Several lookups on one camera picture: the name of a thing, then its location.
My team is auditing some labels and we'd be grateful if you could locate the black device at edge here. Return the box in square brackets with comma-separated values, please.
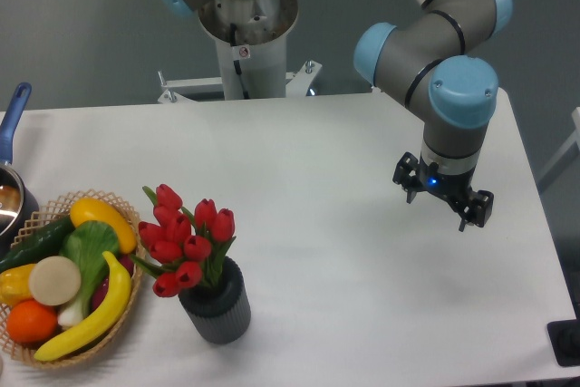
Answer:
[546, 319, 579, 367]

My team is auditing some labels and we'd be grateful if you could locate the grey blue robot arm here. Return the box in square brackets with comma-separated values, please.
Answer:
[162, 0, 513, 227]

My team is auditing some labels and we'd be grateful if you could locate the yellow banana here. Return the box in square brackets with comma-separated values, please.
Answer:
[34, 251, 131, 363]

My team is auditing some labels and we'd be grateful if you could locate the green bok choy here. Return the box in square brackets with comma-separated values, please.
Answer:
[58, 220, 120, 329]

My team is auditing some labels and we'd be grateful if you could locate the beige round disc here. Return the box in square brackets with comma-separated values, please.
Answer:
[28, 256, 82, 306]

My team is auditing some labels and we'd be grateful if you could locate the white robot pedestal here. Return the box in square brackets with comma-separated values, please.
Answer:
[158, 0, 322, 103]

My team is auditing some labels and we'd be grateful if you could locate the orange fruit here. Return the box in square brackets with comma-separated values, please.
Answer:
[6, 299, 58, 343]

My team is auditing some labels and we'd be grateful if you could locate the woven wicker basket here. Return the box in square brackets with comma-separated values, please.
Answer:
[1, 189, 142, 370]

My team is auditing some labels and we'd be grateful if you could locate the red tulip bouquet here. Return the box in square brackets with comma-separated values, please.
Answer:
[132, 184, 236, 298]

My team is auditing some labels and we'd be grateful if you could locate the blue handled saucepan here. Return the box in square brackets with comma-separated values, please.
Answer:
[1, 82, 39, 257]

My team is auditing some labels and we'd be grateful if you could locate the dark green cucumber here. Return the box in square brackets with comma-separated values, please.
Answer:
[1, 216, 74, 272]

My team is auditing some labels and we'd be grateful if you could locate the dark red vegetable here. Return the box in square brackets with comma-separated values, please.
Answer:
[91, 255, 134, 312]

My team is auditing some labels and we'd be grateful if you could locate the grey ribbed vase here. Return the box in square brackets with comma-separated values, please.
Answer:
[179, 256, 251, 344]

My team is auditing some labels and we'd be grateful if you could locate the yellow bell pepper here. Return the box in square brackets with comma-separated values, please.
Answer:
[1, 264, 35, 306]

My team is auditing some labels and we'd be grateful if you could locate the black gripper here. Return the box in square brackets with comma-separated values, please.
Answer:
[392, 152, 494, 232]

